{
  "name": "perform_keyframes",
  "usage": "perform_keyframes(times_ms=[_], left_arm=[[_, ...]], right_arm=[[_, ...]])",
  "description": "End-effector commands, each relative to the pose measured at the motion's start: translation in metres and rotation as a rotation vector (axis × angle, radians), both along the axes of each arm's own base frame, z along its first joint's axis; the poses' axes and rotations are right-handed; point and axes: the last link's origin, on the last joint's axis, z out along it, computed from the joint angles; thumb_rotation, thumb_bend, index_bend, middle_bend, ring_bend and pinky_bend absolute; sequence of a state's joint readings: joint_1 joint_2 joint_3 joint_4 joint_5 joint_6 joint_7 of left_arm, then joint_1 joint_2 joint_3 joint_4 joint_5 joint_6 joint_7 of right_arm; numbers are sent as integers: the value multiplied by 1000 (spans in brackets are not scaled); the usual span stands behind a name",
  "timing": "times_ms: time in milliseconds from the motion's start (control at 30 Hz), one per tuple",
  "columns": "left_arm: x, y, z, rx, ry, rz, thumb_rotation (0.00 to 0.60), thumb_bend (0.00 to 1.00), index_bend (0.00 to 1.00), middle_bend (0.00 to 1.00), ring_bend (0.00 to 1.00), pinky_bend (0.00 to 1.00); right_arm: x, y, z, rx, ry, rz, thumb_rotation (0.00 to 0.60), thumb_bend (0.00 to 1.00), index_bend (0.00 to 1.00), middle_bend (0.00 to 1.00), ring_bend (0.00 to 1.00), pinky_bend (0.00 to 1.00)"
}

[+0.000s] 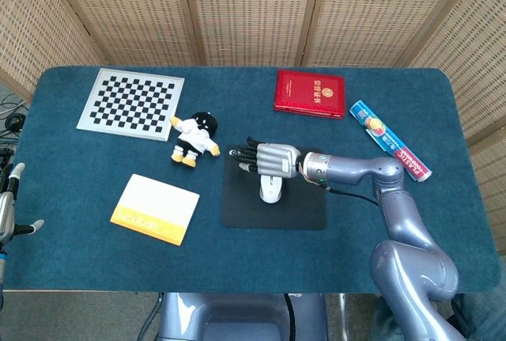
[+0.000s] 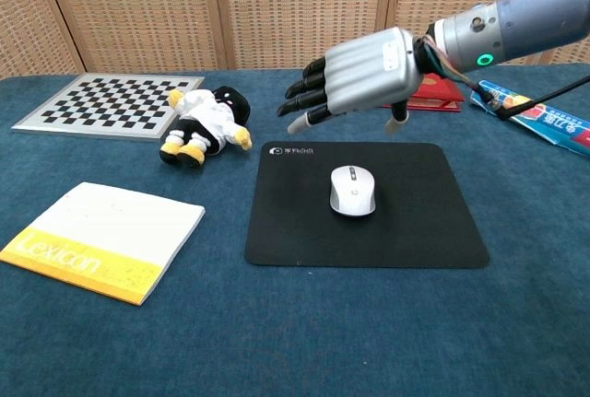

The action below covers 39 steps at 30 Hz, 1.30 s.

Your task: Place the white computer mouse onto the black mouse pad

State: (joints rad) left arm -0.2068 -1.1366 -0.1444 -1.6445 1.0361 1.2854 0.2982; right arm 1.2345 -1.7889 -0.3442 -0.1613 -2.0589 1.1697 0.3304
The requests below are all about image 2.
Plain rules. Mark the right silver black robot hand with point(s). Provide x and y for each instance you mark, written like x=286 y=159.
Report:
x=369 y=70

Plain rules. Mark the white computer mouse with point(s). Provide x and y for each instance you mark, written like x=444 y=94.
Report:
x=352 y=192

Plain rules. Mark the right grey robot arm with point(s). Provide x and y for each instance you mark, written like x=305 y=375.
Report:
x=521 y=19

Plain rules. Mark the black mouse pad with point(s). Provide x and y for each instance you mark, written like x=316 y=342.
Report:
x=415 y=226

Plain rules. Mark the red certificate folder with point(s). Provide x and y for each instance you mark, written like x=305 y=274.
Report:
x=440 y=93

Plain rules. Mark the black white plush doll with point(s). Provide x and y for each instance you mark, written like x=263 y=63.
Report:
x=207 y=120

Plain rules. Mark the blue plastic wrap box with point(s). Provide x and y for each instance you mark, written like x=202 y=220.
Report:
x=553 y=127

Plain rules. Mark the woven wooden folding screen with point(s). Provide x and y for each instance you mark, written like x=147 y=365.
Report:
x=184 y=10

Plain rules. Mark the black white checkerboard plate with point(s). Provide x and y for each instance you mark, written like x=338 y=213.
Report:
x=108 y=104

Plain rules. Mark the blue felt table cloth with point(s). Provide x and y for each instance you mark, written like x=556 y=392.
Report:
x=295 y=332

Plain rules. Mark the white yellow Lexicon book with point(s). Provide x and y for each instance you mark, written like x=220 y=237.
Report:
x=106 y=231

